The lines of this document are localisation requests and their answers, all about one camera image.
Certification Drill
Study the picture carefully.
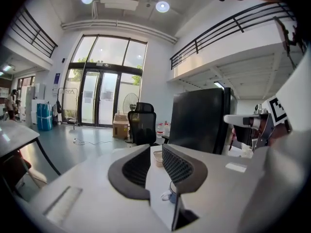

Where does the standing floor fan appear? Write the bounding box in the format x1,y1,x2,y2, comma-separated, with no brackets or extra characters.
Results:
122,92,140,144

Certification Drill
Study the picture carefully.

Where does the white cable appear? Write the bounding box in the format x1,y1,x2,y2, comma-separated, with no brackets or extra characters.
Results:
72,137,115,147

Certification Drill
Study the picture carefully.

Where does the blue wrapped bundle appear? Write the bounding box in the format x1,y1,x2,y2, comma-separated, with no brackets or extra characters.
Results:
36,102,53,131

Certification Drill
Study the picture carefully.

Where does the black computer monitor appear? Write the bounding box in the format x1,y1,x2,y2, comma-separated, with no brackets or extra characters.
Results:
168,87,238,155

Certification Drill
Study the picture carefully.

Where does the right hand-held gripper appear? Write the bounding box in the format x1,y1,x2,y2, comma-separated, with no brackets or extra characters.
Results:
223,16,311,152

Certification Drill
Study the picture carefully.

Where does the brown cardboard box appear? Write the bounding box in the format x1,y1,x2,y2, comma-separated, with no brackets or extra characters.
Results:
112,114,130,140

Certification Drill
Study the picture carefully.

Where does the black framed glass door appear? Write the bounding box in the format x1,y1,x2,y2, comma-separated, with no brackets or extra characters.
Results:
61,33,148,128

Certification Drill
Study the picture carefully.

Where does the blue cup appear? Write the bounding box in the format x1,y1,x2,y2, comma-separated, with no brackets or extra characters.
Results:
160,180,180,204

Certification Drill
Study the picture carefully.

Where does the black mesh office chair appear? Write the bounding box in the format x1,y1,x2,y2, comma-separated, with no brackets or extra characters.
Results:
127,102,170,147

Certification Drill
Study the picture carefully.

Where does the black mezzanine railing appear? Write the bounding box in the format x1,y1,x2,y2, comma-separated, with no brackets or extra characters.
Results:
169,1,297,70
9,6,59,59

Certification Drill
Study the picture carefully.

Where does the white cabinet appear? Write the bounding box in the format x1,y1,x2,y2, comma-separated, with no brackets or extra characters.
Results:
25,83,46,126

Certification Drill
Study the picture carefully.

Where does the beige shallow container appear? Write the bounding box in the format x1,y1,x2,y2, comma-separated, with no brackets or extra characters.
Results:
153,150,164,168

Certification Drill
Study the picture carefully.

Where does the white desk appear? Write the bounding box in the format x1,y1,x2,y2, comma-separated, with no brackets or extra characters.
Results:
0,119,61,177

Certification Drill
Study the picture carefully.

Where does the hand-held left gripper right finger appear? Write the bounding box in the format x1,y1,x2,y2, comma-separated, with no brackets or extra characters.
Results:
161,144,208,194

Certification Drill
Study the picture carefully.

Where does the cluster of clear water bottles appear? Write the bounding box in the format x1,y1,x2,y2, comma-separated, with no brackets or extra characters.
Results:
156,121,172,137

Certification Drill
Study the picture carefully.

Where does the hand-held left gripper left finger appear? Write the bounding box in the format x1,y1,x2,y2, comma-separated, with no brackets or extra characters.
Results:
107,144,152,200

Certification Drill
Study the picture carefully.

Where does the black clothes rack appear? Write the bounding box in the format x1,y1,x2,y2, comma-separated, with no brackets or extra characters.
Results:
56,87,81,126

